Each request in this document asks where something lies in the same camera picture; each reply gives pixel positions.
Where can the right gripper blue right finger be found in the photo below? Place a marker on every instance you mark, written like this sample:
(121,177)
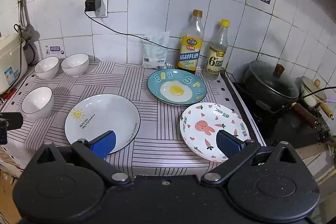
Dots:
(231,145)

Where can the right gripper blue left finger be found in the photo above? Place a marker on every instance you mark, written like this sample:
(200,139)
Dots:
(101,146)

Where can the white sun plate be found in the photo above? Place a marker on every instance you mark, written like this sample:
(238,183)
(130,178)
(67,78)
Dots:
(96,115)

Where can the white ribbed bowl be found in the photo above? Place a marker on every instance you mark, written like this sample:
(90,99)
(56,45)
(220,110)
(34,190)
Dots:
(47,68)
(75,65)
(38,104)

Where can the pink rabbit carrot plate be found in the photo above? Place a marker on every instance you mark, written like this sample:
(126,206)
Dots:
(200,125)

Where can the blue fried egg plate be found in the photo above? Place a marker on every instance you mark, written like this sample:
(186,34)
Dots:
(176,87)

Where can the striped white table mat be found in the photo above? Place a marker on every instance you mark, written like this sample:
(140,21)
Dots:
(158,147)

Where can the black induction stove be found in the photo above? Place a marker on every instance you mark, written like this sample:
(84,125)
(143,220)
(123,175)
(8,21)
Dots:
(286,125)

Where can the black cooking pot with lid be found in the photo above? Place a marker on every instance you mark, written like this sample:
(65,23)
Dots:
(274,91)

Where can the cream rice cooker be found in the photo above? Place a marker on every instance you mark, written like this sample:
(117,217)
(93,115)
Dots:
(13,63)

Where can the white vinegar bottle yellow cap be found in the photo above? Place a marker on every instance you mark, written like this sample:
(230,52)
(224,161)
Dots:
(217,51)

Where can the hanging metal utensils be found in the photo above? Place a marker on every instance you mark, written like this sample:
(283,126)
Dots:
(24,22)

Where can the small cream enamel pot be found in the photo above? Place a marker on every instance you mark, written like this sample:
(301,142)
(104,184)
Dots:
(314,97)

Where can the white salt bag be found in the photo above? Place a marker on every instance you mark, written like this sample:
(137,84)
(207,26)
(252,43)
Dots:
(154,50)

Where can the cooking wine bottle yellow label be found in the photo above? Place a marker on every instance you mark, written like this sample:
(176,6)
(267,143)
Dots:
(191,43)

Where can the black power adapter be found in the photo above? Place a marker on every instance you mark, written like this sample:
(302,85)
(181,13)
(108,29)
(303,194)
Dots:
(92,5)

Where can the wall sticker near bowls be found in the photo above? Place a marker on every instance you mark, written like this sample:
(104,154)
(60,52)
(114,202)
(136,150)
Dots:
(54,51)

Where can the white wall socket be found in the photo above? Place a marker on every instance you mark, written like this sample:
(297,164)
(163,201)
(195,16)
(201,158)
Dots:
(102,11)

